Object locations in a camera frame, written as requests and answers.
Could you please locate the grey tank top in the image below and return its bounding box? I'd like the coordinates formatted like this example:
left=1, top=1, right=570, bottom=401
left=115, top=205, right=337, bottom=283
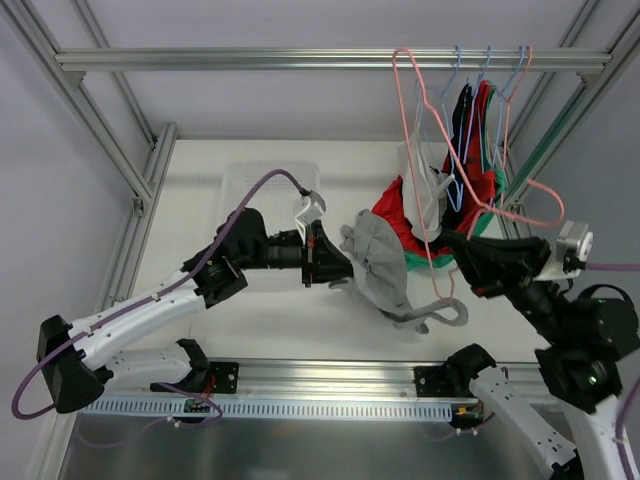
left=328, top=209, right=469, bottom=335

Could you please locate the light blue hanger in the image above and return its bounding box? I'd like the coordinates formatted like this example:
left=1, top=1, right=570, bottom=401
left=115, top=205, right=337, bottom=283
left=413, top=45, right=469, bottom=214

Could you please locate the pink hanger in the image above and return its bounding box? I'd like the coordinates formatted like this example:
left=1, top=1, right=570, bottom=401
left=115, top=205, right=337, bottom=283
left=391, top=47, right=565, bottom=309
left=491, top=45, right=532, bottom=180

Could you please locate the white tank top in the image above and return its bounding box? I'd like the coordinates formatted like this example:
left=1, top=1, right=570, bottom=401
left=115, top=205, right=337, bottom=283
left=399, top=139, right=453, bottom=243

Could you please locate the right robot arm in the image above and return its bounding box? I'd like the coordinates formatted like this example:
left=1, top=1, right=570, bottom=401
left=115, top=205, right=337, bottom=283
left=438, top=221, right=639, bottom=479

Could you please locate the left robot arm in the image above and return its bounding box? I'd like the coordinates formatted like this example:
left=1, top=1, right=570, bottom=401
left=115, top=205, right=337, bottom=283
left=36, top=208, right=353, bottom=414

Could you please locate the black tank top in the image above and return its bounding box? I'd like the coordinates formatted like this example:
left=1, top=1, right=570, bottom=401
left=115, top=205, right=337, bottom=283
left=441, top=83, right=473, bottom=230

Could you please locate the green tank top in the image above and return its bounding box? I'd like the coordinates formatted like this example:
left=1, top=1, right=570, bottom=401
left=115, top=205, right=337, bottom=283
left=396, top=80, right=506, bottom=269

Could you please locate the red tank top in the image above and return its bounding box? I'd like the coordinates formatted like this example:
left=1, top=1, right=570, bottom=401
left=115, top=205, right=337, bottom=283
left=373, top=79, right=499, bottom=259

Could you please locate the blue hanger right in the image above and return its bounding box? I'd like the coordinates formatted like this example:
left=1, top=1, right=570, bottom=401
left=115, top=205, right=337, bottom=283
left=491, top=45, right=530, bottom=170

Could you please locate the blue hanger with black top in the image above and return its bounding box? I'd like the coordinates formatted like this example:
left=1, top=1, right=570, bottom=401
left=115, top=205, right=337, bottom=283
left=447, top=45, right=494, bottom=211

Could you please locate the white plastic basket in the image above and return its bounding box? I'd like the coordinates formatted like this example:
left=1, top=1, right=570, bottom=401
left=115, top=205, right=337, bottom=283
left=218, top=160, right=321, bottom=236

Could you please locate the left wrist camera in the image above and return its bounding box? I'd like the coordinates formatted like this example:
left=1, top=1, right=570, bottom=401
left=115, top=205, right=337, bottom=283
left=293, top=191, right=326, bottom=240

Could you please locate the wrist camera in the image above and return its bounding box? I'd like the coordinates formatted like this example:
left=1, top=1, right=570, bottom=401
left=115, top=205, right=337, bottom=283
left=536, top=221, right=594, bottom=281
left=293, top=191, right=326, bottom=240

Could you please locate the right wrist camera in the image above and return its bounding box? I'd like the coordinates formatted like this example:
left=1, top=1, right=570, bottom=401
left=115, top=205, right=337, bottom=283
left=536, top=221, right=594, bottom=281

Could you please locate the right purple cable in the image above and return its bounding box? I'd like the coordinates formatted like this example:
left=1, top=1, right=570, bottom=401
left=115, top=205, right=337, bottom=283
left=582, top=259, right=640, bottom=480

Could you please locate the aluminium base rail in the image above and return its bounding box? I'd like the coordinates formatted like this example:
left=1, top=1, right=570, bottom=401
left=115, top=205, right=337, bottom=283
left=102, top=351, right=463, bottom=402

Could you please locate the aluminium hanging rail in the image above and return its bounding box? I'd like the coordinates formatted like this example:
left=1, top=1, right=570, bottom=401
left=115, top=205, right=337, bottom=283
left=54, top=46, right=612, bottom=73

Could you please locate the right aluminium frame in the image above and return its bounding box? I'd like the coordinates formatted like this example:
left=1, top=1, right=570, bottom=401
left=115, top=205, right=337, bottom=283
left=504, top=1, right=639, bottom=216

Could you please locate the aluminium frame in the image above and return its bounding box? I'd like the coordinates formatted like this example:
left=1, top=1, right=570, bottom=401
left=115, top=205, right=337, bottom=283
left=1, top=1, right=178, bottom=308
left=504, top=1, right=639, bottom=216

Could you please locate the white slotted cable duct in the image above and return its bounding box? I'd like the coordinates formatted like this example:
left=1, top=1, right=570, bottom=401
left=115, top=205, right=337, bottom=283
left=83, top=396, right=453, bottom=423

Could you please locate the left aluminium frame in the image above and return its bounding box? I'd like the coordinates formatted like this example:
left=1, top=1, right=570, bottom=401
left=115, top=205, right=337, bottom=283
left=1, top=1, right=178, bottom=308

